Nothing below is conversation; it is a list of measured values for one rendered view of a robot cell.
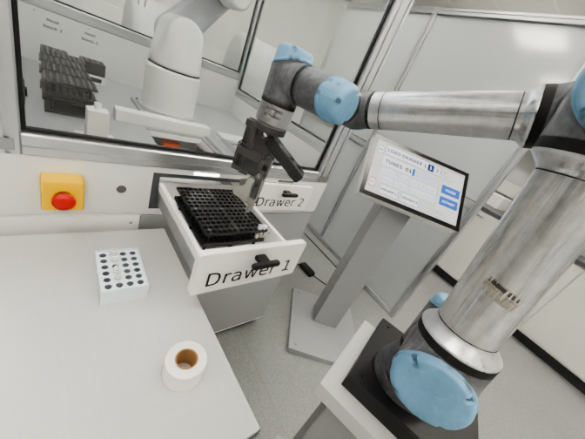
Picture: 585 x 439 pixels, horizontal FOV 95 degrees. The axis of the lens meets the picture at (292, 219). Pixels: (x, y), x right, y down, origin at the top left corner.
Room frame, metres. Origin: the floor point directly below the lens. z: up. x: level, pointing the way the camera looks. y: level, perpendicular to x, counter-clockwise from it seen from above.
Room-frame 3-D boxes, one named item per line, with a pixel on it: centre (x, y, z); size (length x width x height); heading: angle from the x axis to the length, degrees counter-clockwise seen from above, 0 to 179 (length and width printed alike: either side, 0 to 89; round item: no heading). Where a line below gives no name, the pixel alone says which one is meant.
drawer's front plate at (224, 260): (0.51, 0.04, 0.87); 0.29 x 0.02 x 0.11; 139
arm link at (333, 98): (0.57, 0.03, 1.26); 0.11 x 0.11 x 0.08; 60
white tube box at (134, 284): (0.41, 0.29, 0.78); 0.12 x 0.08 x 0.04; 47
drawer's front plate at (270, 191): (0.96, 0.07, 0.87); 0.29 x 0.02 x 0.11; 139
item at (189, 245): (0.65, 0.20, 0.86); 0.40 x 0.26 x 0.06; 49
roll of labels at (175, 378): (0.29, 0.07, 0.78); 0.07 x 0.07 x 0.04
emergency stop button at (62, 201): (0.44, 0.46, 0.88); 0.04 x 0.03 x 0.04; 139
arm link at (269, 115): (0.60, 0.13, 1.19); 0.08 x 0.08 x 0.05
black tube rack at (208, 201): (0.65, 0.19, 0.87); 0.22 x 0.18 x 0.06; 49
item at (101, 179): (1.07, 0.62, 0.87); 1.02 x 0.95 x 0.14; 139
